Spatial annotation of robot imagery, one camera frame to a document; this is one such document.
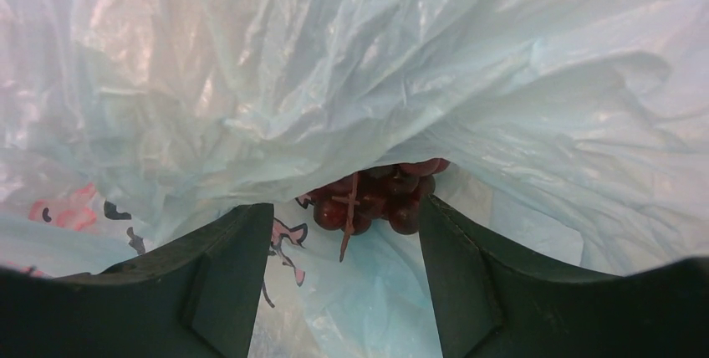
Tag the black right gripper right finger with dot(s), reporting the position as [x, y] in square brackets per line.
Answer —
[493, 297]

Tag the light blue plastic bag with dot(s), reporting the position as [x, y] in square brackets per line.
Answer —
[576, 128]

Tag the red fake grape bunch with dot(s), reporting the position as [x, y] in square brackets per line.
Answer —
[392, 193]

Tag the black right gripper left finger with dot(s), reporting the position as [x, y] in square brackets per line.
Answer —
[196, 296]

